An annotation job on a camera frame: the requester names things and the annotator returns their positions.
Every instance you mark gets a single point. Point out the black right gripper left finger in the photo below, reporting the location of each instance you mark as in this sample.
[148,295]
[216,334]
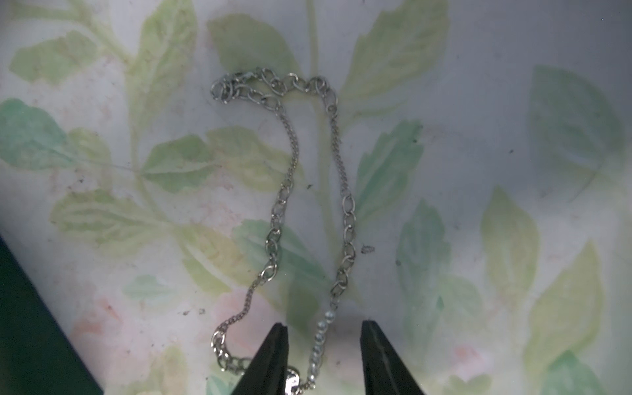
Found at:
[266,374]

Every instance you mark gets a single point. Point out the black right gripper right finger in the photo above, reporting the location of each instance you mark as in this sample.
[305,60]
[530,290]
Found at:
[383,369]

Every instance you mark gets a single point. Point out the green jewelry box beige lining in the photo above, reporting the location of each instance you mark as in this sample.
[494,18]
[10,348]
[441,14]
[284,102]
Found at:
[36,357]

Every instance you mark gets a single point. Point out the floral table mat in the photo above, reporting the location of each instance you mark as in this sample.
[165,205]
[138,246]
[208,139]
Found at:
[459,171]

